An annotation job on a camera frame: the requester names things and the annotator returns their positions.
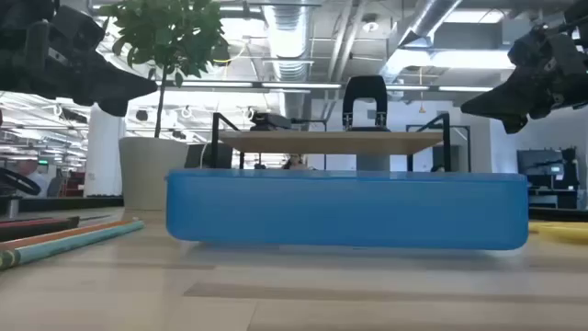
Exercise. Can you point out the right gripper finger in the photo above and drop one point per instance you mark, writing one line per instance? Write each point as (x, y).
(515, 123)
(510, 99)

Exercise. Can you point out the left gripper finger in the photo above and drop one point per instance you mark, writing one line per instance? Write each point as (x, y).
(115, 107)
(119, 78)

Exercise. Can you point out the yellow sticky note pad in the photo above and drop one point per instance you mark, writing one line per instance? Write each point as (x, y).
(562, 231)

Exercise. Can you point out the orange pencil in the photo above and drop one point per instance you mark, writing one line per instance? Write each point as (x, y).
(59, 236)

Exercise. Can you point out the black pencil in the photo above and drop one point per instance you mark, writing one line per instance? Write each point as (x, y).
(41, 229)

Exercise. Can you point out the blue plastic pencil box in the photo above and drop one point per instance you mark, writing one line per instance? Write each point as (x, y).
(344, 211)

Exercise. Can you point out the black monitor on desk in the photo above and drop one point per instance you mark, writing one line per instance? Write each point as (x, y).
(546, 167)

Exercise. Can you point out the green leafy plant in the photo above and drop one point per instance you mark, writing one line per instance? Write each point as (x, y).
(170, 27)

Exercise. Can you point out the person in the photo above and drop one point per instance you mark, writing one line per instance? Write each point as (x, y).
(37, 181)
(295, 162)

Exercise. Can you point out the black stapler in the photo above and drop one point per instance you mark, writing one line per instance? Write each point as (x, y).
(271, 121)

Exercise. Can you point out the wooden shelf with black legs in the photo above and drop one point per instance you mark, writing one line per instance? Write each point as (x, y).
(331, 142)

